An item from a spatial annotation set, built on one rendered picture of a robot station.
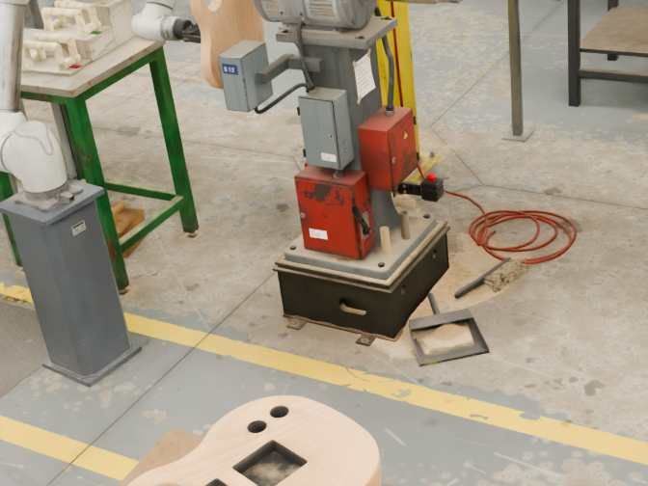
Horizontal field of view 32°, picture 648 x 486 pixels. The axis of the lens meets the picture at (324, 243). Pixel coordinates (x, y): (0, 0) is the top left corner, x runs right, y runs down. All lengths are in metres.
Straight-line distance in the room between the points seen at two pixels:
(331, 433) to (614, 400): 1.92
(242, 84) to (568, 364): 1.49
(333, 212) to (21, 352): 1.38
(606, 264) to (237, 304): 1.47
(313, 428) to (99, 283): 2.16
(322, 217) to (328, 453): 2.11
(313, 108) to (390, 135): 0.28
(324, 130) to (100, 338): 1.14
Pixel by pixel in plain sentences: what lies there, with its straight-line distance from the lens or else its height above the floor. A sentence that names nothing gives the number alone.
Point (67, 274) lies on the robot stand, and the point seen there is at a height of 0.46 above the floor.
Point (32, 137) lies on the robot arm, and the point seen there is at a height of 0.95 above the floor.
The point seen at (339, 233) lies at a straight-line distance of 4.07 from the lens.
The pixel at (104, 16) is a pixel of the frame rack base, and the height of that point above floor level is 1.06.
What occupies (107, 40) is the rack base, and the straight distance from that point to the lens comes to 4.66.
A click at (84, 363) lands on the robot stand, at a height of 0.08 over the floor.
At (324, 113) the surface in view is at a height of 0.88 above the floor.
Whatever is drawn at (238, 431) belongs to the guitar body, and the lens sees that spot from 2.13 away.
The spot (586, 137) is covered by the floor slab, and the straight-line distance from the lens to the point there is 5.63.
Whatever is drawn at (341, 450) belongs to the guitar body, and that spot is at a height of 1.08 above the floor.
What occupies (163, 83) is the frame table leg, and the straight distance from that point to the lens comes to 4.76.
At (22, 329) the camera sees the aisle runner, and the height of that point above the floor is 0.00.
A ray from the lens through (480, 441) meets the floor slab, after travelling 3.71.
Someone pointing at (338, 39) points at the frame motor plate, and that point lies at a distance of 3.84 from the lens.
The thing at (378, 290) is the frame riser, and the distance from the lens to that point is 4.07.
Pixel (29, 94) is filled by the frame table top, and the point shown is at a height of 0.88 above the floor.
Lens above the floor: 2.40
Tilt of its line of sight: 30 degrees down
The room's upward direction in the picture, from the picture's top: 8 degrees counter-clockwise
